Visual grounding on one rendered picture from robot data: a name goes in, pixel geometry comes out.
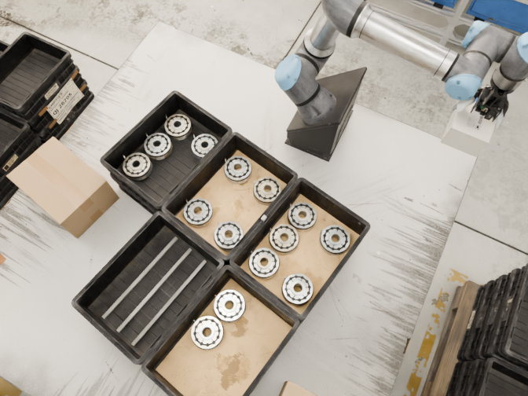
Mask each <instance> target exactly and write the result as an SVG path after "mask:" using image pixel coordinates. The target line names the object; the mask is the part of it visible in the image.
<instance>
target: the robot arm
mask: <svg viewBox="0 0 528 396"><path fill-rule="evenodd" d="M366 1H367V0H321V4H322V8H323V11H322V13H321V15H320V17H319V19H318V21H317V23H316V24H315V26H314V27H313V28H311V29H310V30H309V31H308V32H307V33H306V35H305V37H304V39H303V41H302V43H301V45H300V46H299V48H298V49H297V50H296V51H295V53H294V54H291V55H289V56H287V57H285V58H284V60H283V61H281V62H280V63H279V65H278V66H277V69H276V71H275V75H274V78H275V81H276V82H277V84H278V85H279V87H280V88H281V89H282V90H283V91H284V92H285V93H286V94H287V96H288V97H289V98H290V99H291V101H292V102H293V103H294V104H295V106H296V107H297V109H298V112H299V115H300V118H301V120H302V121H303V122H304V123H305V124H306V125H314V124H317V123H319V122H321V121H322V120H324V119H325V118H327V117H328V116H329V115H330V114H331V113H332V111H333V109H334V108H335V106H336V98H335V96H334V95H333V94H332V93H331V92H329V91H328V90H326V89H325V88H323V87H321V86H320V85H319V83H318V82H317V80H316V78H317V75H318V74H319V72H320V71H321V69H322V68H323V67H324V66H325V64H326V62H327V61H328V59H329V57H330V56H331V55H332V54H333V53H334V50H335V47H336V39H337V37H338V36H339V33H342V34H344V35H345V36H347V37H349V38H351V39H354V38H360V39H362V40H364V41H366V42H367V43H369V44H371V45H373V46H375V47H377V48H379V49H381V50H383V51H385V52H387V53H389V54H390V55H392V56H394V57H397V58H398V59H400V60H402V61H404V62H406V63H408V64H411V65H412V66H413V67H415V68H418V69H420V70H421V71H423V72H426V73H427V74H429V75H432V76H433V77H435V78H436V79H439V80H442V81H443V82H444V83H445V91H446V93H447V94H449V96H450V97H451V98H453V99H455V100H458V101H457V102H456V104H455V105H454V106H453V110H454V109H456V112H457V113H459V112H462V111H463V110H464V109H465V108H466V107H467V106H468V105H472V104H473V103H475V101H476V98H478V100H477V101H476V103H475V104H474V106H473V107H472V109H471V112H470V113H472V111H473V110H474V109H475V111H476V112H480V113H479V115H482V116H484V119H487V120H490V119H491V118H493V120H492V122H493V121H494V120H496V129H497V128H498V127H499V126H500V125H501V124H502V122H503V119H504V117H505V114H506V112H507V110H508V107H509V102H508V94H511V93H513V92H514V91H515V89H517V88H518V87H519V86H520V84H521V83H522V82H525V81H526V80H527V78H526V77H527V76H528V32H526V33H524V34H523V35H522V36H518V35H513V34H512V33H509V32H507V31H504V30H502V29H500V28H498V27H495V26H493V25H492V24H488V23H486V22H482V21H480V20H477V21H475V22H474V23H473V24H472V26H471V27H470V29H469V31H468V33H467V34H466V36H465V37H464V40H463V42H462V43H461V46H462V47H464V48H465V49H466V50H465V52H464V54H463V56H462V55H460V54H458V53H456V52H454V51H452V50H451V49H448V48H446V47H444V46H442V45H440V44H438V43H437V42H435V41H433V40H431V39H429V38H427V37H425V36H423V35H421V34H419V33H417V32H415V31H413V30H411V29H409V28H407V27H405V26H403V25H401V24H399V23H397V22H395V21H393V20H391V19H389V18H387V17H385V16H383V15H381V14H379V13H377V12H376V11H374V10H372V9H371V6H370V4H369V3H367V2H366ZM494 61H495V62H497V63H498V64H499V63H500V65H499V67H498V68H497V69H495V71H494V73H493V74H492V78H491V80H490V85H491V86H490V85H486V86H481V85H482V81H483V79H484V78H485V76H486V74H487V72H488V71H489V69H490V67H491V65H492V63H493V62H494ZM475 107H476V108H475Z"/></svg>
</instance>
